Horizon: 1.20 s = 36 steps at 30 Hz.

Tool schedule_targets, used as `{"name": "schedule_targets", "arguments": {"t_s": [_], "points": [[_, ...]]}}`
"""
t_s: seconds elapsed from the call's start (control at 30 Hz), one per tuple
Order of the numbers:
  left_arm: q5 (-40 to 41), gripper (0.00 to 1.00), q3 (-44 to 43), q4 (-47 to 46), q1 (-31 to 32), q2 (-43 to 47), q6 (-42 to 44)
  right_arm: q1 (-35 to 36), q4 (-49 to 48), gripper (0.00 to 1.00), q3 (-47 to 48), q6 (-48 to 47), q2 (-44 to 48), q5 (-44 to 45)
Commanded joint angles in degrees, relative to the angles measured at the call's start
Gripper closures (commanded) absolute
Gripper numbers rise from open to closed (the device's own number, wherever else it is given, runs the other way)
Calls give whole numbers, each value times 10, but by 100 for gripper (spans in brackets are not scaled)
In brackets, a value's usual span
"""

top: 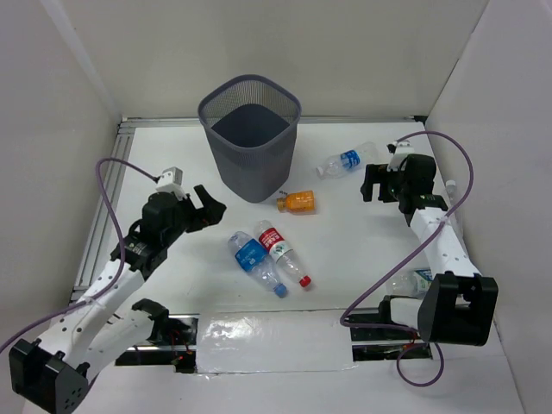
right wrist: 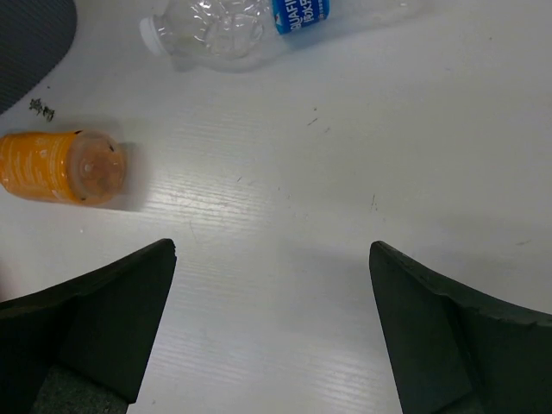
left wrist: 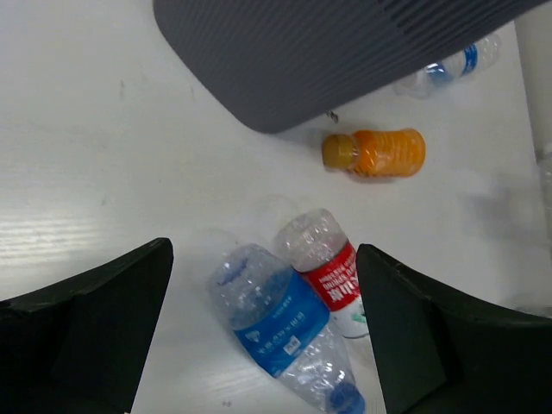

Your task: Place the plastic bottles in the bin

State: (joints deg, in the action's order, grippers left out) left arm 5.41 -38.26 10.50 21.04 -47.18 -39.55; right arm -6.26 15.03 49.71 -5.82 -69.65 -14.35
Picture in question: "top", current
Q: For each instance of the orange juice bottle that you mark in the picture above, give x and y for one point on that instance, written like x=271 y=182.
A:
x=297 y=202

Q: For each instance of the blue label plastic bottle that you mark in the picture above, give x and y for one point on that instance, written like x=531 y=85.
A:
x=256 y=263

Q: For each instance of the crushed bottle green label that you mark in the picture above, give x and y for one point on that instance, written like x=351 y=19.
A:
x=413 y=283

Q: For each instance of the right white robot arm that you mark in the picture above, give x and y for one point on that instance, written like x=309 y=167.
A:
x=458 y=308

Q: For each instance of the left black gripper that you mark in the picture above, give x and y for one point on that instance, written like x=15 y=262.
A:
x=192 y=214

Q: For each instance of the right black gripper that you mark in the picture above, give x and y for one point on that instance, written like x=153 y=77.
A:
x=377 y=173

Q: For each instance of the red label plastic bottle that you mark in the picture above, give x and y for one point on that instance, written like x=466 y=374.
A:
x=282 y=253

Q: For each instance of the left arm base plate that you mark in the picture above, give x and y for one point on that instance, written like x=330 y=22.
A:
x=177 y=348

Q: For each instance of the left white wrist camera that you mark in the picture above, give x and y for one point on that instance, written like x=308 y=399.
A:
x=170 y=181

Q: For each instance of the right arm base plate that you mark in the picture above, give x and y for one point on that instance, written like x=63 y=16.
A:
x=381 y=344

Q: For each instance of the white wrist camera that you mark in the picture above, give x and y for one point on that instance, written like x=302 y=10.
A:
x=170 y=181
x=399 y=150

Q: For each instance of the aluminium frame rail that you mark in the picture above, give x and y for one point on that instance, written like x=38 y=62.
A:
x=101 y=227

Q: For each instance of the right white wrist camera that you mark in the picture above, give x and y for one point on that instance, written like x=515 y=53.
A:
x=399 y=150

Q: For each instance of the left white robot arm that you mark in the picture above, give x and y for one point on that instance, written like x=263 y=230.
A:
x=58 y=368

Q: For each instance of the clear bottle blue label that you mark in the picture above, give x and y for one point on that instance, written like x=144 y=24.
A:
x=340 y=165

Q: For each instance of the clear bottle white cap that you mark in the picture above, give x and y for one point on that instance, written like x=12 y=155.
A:
x=451 y=194

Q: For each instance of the grey mesh waste bin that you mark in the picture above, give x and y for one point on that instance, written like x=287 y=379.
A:
x=251 y=125

